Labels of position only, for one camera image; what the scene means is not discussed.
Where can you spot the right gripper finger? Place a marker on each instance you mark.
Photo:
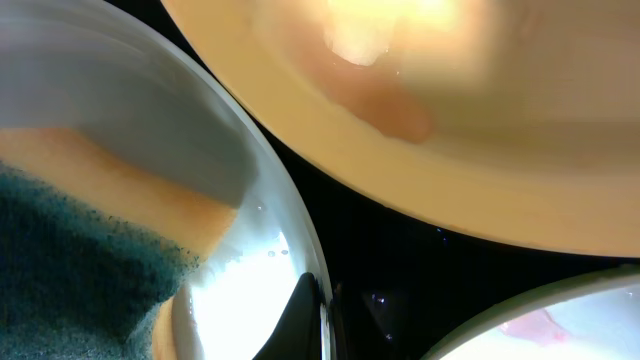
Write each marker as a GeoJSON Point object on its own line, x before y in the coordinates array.
{"type": "Point", "coordinates": [297, 335]}

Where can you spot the green yellow sponge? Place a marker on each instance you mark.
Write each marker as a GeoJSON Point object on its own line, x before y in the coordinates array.
{"type": "Point", "coordinates": [94, 249]}

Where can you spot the round black tray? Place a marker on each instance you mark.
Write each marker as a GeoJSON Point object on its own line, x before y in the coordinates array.
{"type": "Point", "coordinates": [400, 284]}

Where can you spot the light green plate with stain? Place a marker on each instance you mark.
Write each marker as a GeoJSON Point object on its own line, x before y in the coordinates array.
{"type": "Point", "coordinates": [591, 316]}

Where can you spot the yellow plate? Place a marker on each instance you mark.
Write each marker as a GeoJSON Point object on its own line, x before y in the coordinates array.
{"type": "Point", "coordinates": [516, 121]}

